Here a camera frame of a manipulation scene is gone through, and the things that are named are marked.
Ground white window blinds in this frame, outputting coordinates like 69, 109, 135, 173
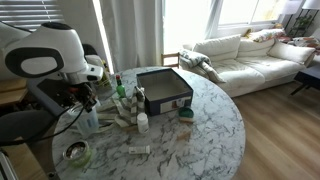
0, 0, 64, 31

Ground green sponge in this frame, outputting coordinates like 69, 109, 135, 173
177, 107, 195, 124

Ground small white tube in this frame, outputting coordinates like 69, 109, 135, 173
128, 145, 152, 156

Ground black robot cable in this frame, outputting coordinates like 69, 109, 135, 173
0, 103, 88, 148

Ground dark grey chair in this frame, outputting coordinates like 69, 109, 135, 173
0, 110, 61, 145

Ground grey white striped cloth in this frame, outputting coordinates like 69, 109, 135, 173
94, 85, 147, 134

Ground dark blue cardboard box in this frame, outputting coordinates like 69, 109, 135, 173
135, 68, 194, 117

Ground yellow packet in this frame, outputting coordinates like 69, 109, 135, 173
99, 59, 112, 87

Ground white window frame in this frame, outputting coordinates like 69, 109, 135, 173
206, 0, 291, 38

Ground wooden chair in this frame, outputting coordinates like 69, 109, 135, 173
160, 52, 181, 69

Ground black coffee table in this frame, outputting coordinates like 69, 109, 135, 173
289, 64, 320, 98

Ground white pill bottle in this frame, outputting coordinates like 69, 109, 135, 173
136, 112, 150, 135

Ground wooden bench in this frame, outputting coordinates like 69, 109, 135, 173
0, 79, 29, 108

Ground black plant stand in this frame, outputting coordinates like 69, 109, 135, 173
288, 9, 318, 38

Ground grey white throw blanket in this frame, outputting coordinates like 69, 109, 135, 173
179, 49, 227, 84

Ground white lamp shade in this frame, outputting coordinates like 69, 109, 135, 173
301, 0, 320, 11
281, 0, 303, 16

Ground white sofa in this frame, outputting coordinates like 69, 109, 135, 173
182, 28, 316, 98

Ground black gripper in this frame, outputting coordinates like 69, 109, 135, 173
61, 81, 100, 113

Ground white sofa cushion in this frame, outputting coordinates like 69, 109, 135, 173
267, 40, 316, 66
237, 38, 278, 59
193, 34, 242, 63

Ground floral patterned pillow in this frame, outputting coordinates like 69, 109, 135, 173
248, 28, 286, 44

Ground light wooden furniture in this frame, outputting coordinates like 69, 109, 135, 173
0, 136, 49, 180

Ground small wooden block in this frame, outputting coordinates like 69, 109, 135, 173
176, 131, 193, 142

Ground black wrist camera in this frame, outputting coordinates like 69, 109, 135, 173
37, 79, 68, 105

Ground green sauce bottle red cap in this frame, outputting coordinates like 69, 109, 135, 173
115, 74, 127, 100

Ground white curtain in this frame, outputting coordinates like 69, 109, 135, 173
99, 0, 165, 74

